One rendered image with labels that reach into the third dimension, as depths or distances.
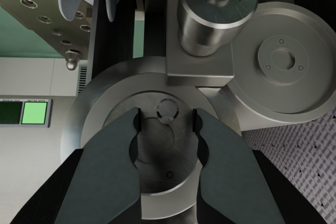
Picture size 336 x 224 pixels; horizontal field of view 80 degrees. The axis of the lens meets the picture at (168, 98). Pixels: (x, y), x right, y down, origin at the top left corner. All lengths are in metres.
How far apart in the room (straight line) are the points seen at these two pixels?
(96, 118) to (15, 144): 0.45
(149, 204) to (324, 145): 0.19
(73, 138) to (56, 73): 3.18
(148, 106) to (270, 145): 0.25
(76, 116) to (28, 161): 0.41
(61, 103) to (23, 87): 2.97
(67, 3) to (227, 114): 0.17
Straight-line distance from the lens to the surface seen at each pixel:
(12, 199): 0.61
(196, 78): 0.15
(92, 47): 0.21
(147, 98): 0.15
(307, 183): 0.30
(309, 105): 0.22
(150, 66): 0.18
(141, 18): 0.64
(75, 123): 0.18
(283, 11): 0.24
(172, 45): 0.15
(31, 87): 3.46
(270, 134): 0.36
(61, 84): 3.28
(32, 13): 0.46
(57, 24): 0.47
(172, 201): 0.17
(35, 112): 0.58
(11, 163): 0.61
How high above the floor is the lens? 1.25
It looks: 12 degrees down
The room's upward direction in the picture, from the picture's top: 180 degrees counter-clockwise
